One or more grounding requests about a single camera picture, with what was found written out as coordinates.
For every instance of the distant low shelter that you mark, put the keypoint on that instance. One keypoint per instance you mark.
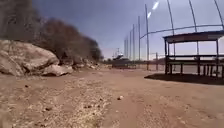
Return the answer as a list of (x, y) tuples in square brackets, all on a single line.
[(120, 61)]

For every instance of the brown dirt ground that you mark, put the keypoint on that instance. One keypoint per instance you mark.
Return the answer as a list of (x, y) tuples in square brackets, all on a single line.
[(120, 100)]

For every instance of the tall netted pole fence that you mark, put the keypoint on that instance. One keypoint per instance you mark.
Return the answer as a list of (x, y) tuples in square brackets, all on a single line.
[(146, 36)]

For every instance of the reddish brown bushes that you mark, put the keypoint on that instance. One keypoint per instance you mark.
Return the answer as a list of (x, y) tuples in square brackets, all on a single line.
[(65, 40)]

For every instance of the roofed wooden shelter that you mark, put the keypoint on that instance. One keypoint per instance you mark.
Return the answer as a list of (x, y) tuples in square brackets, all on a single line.
[(193, 56)]

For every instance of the row of pale boulders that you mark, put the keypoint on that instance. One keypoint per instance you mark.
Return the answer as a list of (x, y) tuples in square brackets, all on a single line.
[(26, 58)]

